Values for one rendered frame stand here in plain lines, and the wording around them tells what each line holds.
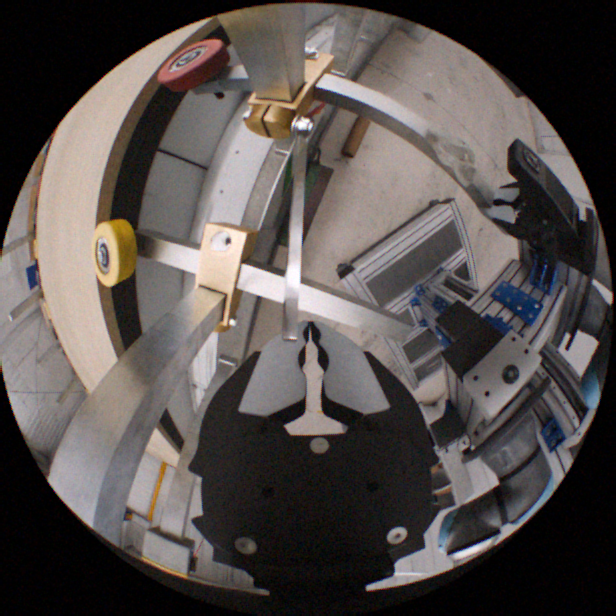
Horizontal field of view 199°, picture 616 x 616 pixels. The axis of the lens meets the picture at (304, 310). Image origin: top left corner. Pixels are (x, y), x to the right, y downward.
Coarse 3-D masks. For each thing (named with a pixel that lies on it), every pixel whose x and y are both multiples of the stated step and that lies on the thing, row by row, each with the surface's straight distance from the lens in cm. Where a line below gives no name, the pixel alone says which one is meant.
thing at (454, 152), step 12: (432, 132) 24; (444, 132) 26; (432, 144) 24; (444, 144) 25; (456, 144) 25; (444, 156) 24; (456, 156) 26; (468, 156) 28; (456, 168) 25; (468, 168) 26; (468, 180) 27
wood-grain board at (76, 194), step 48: (144, 48) 53; (96, 96) 56; (144, 96) 33; (96, 144) 36; (48, 192) 72; (96, 192) 30; (48, 240) 67; (48, 288) 84; (96, 288) 33; (96, 336) 44; (96, 384) 88
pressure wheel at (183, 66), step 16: (192, 48) 31; (208, 48) 28; (224, 48) 28; (176, 64) 30; (192, 64) 26; (208, 64) 26; (224, 64) 28; (160, 80) 28; (176, 80) 26; (192, 80) 27
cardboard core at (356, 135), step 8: (360, 120) 121; (368, 120) 123; (352, 128) 118; (360, 128) 117; (352, 136) 113; (360, 136) 114; (344, 144) 112; (352, 144) 109; (344, 152) 113; (352, 152) 107
